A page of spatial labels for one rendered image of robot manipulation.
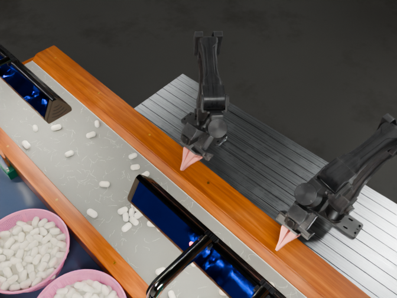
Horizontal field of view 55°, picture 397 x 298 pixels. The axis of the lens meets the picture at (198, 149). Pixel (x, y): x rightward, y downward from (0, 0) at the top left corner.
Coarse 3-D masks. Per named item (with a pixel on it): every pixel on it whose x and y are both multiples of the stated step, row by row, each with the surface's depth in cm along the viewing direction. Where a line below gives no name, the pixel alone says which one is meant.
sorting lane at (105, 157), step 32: (32, 64) 171; (0, 96) 158; (64, 96) 159; (32, 128) 147; (64, 128) 148; (96, 128) 148; (32, 160) 138; (64, 160) 138; (96, 160) 139; (128, 160) 139; (64, 192) 130; (96, 192) 130; (128, 192) 131; (96, 224) 123; (128, 256) 117; (160, 256) 117; (256, 256) 118; (192, 288) 111; (288, 288) 112
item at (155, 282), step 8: (208, 232) 82; (200, 240) 80; (208, 240) 80; (216, 240) 81; (192, 248) 79; (200, 248) 78; (208, 248) 80; (184, 256) 77; (192, 256) 77; (176, 264) 76; (184, 264) 76; (168, 272) 75; (176, 272) 75; (160, 280) 74; (168, 280) 74; (264, 280) 76; (152, 288) 74; (160, 288) 74; (256, 288) 75; (264, 288) 74; (272, 288) 75; (152, 296) 74; (256, 296) 73; (264, 296) 73
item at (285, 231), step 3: (282, 225) 104; (282, 228) 104; (285, 228) 104; (282, 231) 104; (285, 231) 104; (288, 231) 106; (282, 234) 104; (285, 234) 104; (300, 234) 106; (303, 234) 106; (279, 237) 105; (282, 237) 105; (306, 237) 106; (279, 240) 105; (282, 240) 106; (279, 243) 106; (276, 246) 106; (276, 249) 106
